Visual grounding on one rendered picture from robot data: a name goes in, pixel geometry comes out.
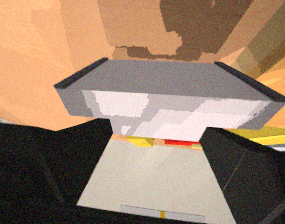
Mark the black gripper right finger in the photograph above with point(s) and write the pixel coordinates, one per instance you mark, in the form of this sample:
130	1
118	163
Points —
250	175

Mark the yellow block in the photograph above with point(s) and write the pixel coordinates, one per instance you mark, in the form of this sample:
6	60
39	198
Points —
265	135
140	141

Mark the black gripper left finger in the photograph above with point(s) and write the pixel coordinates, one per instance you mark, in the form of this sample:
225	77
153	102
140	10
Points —
68	157

